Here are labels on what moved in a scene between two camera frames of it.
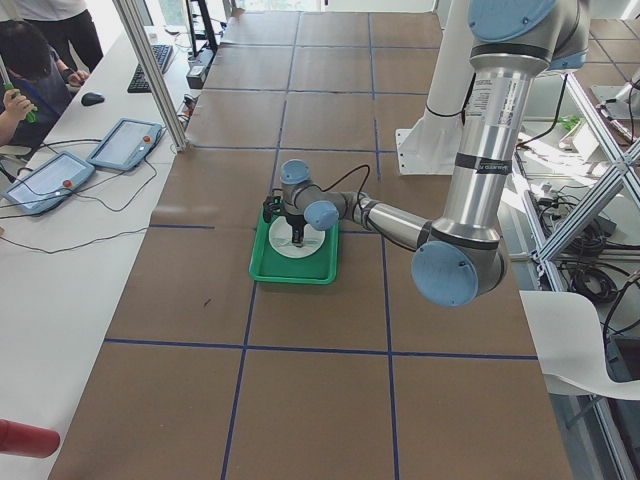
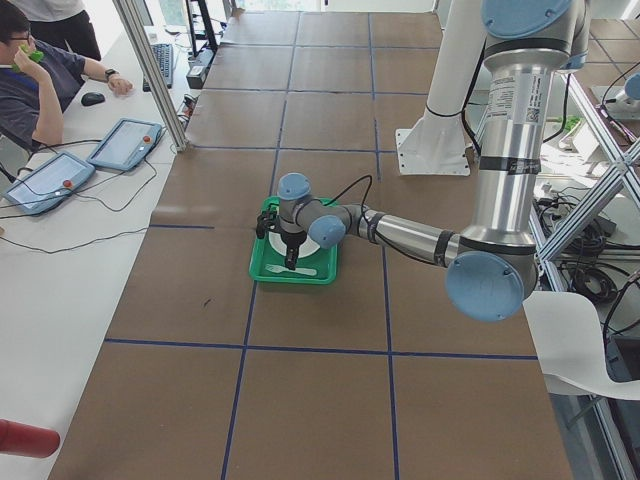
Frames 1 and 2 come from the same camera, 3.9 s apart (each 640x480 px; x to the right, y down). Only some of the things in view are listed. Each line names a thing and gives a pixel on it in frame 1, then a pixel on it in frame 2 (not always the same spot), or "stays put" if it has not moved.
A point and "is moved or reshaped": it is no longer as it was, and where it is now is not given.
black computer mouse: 89,99 stays put
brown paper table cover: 206,375 stays put
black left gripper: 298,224 -> 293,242
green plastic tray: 319,268 stays put
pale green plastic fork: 307,242 is moved or reshaped
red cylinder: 32,441 stays put
